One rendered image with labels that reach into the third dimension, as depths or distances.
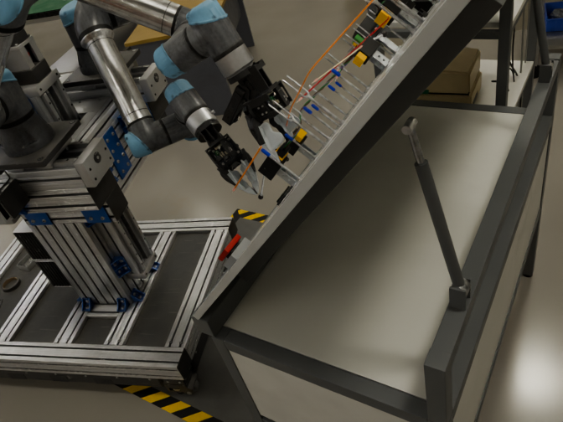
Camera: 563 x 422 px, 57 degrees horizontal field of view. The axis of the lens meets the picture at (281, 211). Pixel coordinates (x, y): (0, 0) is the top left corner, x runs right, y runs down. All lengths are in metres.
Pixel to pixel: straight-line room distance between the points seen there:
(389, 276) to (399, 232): 0.16
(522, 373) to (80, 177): 1.67
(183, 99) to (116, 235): 0.94
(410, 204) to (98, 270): 1.33
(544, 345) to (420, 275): 0.96
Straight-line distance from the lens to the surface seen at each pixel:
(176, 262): 2.52
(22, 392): 2.75
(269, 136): 1.15
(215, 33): 1.12
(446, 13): 0.55
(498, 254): 1.43
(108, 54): 1.54
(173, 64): 1.18
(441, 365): 0.99
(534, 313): 2.34
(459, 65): 2.16
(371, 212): 1.57
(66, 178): 1.70
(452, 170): 1.69
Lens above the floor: 1.84
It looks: 39 degrees down
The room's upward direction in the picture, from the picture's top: 16 degrees counter-clockwise
